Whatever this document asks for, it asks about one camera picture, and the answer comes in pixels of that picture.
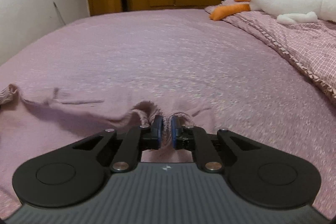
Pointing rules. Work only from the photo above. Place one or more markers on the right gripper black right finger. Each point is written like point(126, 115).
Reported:
point(196, 140)

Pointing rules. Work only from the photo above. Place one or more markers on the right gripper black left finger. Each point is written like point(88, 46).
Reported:
point(137, 140)

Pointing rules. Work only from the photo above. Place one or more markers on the pink knitted sweater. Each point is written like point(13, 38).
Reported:
point(33, 124)

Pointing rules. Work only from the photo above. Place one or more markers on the pink floral bed sheet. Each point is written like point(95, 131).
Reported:
point(252, 90)

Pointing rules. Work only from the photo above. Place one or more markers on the pink checked ruffled quilt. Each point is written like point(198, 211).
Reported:
point(309, 47)

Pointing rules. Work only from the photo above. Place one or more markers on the white plush goose toy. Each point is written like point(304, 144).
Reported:
point(286, 12)

